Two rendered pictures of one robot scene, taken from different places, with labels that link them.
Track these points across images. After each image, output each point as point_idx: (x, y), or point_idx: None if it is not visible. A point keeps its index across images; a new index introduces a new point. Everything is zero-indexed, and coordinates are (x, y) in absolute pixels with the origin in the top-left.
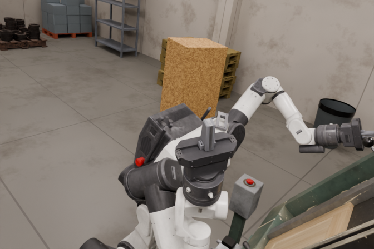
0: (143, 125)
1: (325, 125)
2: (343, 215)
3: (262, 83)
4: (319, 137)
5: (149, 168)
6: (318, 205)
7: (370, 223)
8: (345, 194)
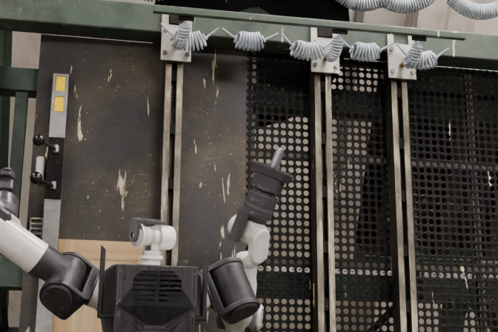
0: (196, 287)
1: (3, 200)
2: (86, 243)
3: (0, 202)
4: (16, 213)
5: (241, 271)
6: (40, 280)
7: (165, 188)
8: (51, 238)
